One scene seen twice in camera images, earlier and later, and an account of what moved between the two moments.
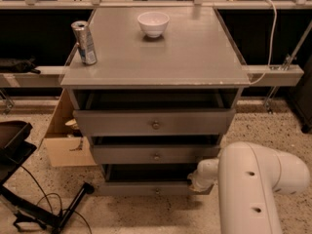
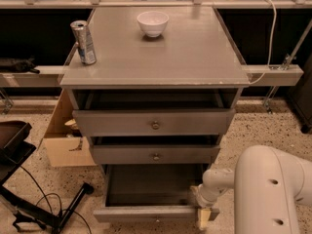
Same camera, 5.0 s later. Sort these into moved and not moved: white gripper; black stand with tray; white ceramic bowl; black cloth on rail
Moved: white gripper
Not moved: black cloth on rail; white ceramic bowl; black stand with tray
